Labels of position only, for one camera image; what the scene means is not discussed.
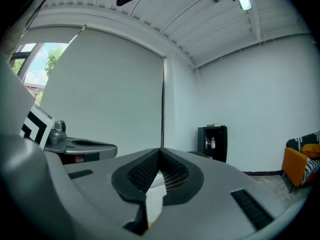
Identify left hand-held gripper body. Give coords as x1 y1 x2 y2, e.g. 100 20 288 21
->
0 58 67 155

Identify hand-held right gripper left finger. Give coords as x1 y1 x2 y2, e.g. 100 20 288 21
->
44 147 161 240

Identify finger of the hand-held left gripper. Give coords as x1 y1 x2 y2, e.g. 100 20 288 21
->
66 144 118 157
66 137 111 145

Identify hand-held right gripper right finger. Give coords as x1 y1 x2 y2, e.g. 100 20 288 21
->
149 147 296 240

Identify white bean bag chair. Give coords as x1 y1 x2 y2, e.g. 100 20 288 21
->
145 172 166 224

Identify glass window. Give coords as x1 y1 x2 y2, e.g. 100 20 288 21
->
9 42 70 108

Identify black cabinet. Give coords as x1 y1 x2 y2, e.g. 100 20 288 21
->
197 125 229 163

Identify orange armchair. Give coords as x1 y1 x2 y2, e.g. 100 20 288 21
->
281 130 320 188

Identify small grey roller blind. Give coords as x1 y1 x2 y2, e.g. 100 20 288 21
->
19 26 84 45

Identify person's beige shirt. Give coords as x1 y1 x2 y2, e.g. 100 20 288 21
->
0 7 40 63

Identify black white patterned blanket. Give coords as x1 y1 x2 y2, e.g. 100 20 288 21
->
286 130 320 185

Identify orange cushion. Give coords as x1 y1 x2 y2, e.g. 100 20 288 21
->
300 143 320 160

